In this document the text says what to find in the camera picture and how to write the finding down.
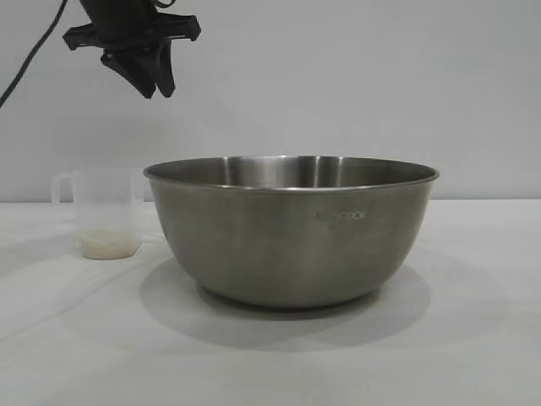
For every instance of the stainless steel mixing bowl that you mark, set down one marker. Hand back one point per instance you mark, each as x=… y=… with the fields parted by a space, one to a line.
x=291 y=237

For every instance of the white tablecloth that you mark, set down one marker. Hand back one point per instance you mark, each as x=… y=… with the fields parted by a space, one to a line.
x=84 y=338

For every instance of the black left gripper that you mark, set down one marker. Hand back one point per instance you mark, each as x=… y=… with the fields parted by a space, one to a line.
x=118 y=23

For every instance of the clear plastic measuring cup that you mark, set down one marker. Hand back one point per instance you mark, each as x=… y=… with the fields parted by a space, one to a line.
x=107 y=199

